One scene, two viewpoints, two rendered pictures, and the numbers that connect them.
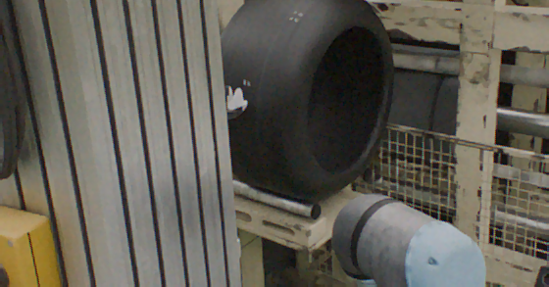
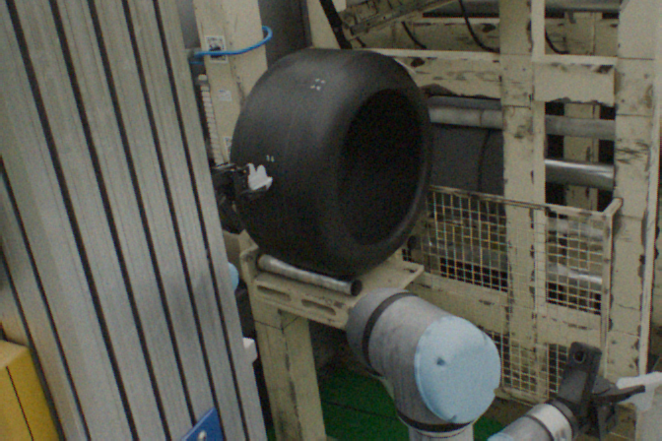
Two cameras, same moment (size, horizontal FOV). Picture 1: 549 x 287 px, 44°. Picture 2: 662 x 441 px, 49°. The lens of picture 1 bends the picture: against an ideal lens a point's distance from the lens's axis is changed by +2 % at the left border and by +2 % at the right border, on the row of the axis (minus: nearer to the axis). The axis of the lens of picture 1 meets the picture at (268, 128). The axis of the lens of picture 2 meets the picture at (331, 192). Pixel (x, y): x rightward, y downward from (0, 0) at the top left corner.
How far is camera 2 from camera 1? 0.11 m
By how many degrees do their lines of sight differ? 1
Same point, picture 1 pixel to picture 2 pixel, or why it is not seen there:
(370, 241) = (380, 341)
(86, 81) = (45, 212)
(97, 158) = (66, 288)
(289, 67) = (313, 139)
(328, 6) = (353, 70)
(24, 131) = not seen: outside the picture
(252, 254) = (297, 332)
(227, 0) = (249, 68)
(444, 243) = (453, 341)
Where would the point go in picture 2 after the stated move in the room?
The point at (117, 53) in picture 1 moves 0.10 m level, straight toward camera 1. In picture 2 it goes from (79, 176) to (73, 215)
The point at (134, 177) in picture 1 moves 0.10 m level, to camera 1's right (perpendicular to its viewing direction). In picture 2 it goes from (113, 301) to (207, 289)
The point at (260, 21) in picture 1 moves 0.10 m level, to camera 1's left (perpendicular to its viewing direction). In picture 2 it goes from (281, 91) to (240, 95)
